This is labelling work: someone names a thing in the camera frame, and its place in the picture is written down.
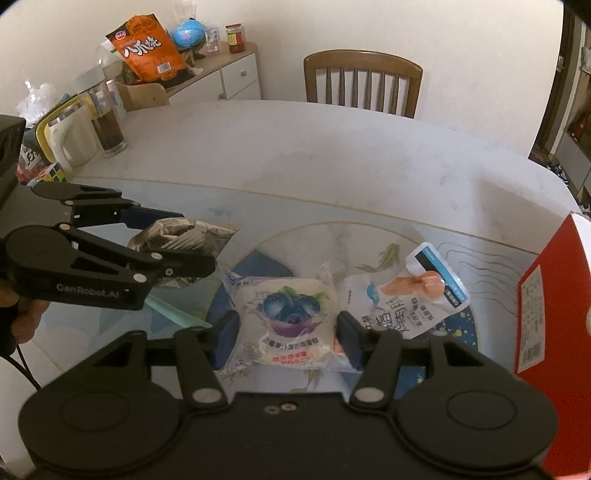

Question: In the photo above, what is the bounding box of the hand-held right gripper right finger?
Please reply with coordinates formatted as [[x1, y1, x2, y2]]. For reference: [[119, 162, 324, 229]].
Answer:
[[335, 311, 491, 410]]

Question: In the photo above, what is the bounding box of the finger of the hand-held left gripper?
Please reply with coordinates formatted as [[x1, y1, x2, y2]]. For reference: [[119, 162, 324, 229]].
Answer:
[[30, 182, 186, 232], [54, 222, 218, 289]]

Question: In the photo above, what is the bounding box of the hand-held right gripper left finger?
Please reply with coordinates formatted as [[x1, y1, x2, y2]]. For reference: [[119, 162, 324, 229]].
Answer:
[[93, 310, 242, 411]]

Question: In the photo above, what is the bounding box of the silver foil packet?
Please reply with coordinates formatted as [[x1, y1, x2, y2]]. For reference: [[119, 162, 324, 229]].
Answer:
[[127, 219, 242, 288]]

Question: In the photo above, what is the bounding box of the blueberry bread packet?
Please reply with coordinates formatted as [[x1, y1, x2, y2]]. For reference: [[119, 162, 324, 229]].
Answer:
[[216, 271, 343, 376]]

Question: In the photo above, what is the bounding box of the white snack packet orange print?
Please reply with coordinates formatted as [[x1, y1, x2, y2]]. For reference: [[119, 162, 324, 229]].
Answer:
[[323, 242, 471, 370]]

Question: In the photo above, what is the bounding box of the red cardboard shoebox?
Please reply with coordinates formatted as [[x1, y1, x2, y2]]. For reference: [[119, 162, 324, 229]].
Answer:
[[514, 212, 591, 480]]

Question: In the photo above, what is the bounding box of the white marble desktop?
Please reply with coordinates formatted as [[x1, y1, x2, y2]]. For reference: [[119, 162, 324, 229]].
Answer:
[[0, 99, 583, 398]]

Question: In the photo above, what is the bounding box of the person's left hand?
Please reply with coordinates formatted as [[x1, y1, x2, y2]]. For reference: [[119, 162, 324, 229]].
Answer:
[[0, 276, 51, 346]]

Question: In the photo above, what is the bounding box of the glass tumbler dark liquid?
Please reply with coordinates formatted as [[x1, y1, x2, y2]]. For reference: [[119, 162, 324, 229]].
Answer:
[[75, 65, 129, 158]]

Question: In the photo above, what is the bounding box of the wooden box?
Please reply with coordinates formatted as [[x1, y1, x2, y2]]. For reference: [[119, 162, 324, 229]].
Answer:
[[115, 82, 168, 112]]

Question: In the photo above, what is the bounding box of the white side cabinet wooden top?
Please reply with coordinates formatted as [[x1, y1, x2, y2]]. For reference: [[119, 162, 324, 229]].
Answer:
[[164, 41, 262, 108]]

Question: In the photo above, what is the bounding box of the clear plastic bag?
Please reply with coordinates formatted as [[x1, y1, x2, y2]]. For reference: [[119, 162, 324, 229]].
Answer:
[[15, 79, 62, 121]]

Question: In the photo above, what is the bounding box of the orange snack bag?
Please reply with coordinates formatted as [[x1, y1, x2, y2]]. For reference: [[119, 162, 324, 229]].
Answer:
[[105, 15, 186, 86]]

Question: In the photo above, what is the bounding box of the blue globe ball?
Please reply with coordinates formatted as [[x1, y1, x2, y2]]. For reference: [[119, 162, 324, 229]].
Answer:
[[173, 18, 204, 49]]

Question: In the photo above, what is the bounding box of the glass jar red sauce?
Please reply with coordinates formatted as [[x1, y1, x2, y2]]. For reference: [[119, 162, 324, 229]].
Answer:
[[225, 24, 246, 55]]

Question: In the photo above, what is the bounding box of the wooden slat-back chair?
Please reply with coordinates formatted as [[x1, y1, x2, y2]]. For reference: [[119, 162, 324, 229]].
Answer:
[[303, 51, 424, 120]]

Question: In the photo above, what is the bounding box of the black cable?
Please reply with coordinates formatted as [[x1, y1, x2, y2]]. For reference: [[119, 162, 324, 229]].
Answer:
[[0, 340, 43, 389]]

